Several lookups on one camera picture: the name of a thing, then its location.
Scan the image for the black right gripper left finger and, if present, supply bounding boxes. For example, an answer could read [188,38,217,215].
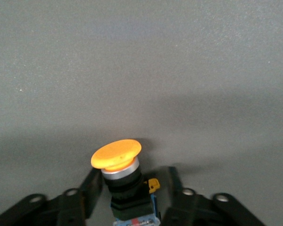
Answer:
[0,168,104,226]

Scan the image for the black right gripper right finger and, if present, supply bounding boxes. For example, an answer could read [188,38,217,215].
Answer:
[161,166,267,226]

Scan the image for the yellow mushroom push button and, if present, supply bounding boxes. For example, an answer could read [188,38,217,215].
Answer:
[90,138,162,226]

